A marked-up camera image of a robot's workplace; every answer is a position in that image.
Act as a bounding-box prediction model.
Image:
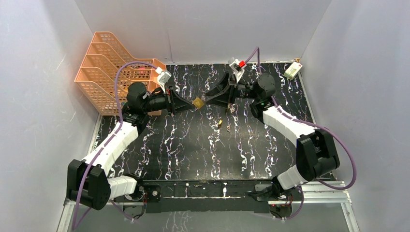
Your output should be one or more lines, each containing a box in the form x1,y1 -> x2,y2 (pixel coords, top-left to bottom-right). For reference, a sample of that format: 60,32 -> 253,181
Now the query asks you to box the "white green small box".
284,61 -> 303,79

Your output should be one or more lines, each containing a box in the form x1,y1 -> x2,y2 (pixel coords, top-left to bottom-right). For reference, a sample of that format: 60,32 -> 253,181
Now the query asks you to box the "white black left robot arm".
66,82 -> 195,210

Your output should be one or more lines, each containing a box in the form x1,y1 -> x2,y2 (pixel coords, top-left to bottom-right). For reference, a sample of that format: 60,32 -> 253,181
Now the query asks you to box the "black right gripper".
205,71 -> 260,109

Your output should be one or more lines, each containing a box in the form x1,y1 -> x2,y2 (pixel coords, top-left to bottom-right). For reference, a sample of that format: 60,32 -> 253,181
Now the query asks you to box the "orange plastic file rack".
74,32 -> 166,116

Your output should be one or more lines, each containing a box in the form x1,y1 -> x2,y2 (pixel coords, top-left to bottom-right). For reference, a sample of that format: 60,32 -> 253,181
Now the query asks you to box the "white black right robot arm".
205,73 -> 340,201

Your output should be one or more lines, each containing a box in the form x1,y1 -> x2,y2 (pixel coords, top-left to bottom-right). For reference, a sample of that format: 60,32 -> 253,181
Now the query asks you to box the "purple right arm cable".
244,46 -> 357,221

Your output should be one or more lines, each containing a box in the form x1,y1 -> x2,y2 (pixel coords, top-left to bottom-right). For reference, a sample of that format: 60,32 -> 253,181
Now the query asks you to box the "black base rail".
112,179 -> 305,215

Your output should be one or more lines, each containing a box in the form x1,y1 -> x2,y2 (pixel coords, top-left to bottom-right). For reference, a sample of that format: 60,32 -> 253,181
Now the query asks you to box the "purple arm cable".
71,61 -> 161,231
244,46 -> 357,221

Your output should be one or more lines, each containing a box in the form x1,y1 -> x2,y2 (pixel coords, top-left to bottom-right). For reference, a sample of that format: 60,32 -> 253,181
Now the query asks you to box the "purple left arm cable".
71,61 -> 161,231

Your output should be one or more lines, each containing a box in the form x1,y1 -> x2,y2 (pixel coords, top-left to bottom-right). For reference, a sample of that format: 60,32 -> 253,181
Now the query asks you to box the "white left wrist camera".
155,67 -> 171,92

